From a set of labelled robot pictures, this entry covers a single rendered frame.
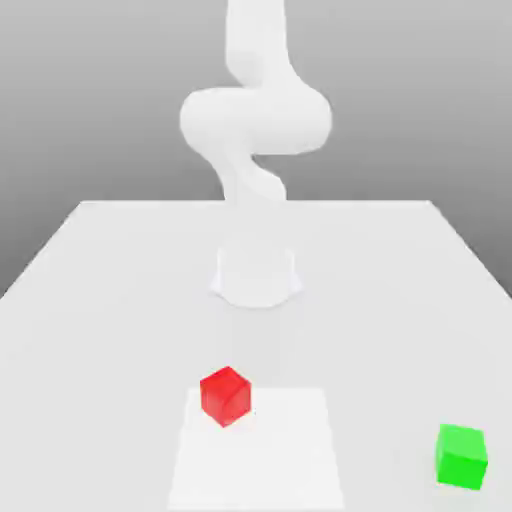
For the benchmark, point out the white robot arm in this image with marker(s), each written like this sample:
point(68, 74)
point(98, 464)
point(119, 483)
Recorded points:
point(256, 120)

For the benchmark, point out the small red cube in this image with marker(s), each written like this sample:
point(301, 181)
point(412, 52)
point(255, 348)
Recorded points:
point(224, 396)

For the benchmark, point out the small green cube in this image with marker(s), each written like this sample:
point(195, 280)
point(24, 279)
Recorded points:
point(460, 458)

